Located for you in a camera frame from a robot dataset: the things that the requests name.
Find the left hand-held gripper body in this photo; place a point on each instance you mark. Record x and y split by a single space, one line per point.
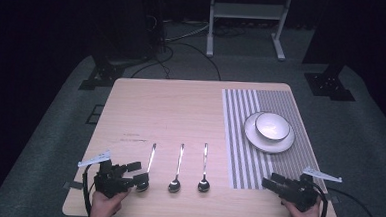
110 181

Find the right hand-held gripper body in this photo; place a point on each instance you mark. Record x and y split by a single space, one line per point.
298 192

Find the metal spoon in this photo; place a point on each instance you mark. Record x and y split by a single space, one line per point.
150 159
179 163
204 164

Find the person's left hand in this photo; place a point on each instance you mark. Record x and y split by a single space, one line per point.
104 206

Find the white plate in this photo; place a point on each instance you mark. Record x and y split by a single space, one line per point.
272 146

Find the grey striped placemat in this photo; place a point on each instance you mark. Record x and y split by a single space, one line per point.
244 164

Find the grey tape tab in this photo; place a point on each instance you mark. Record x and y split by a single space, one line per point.
73 185
334 197

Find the white bowl with dark rim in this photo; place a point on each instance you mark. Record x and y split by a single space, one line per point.
272 126

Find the black stand base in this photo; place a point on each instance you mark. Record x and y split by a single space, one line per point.
107 74
329 85

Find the white metal stand frame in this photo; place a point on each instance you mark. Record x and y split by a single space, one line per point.
247 10

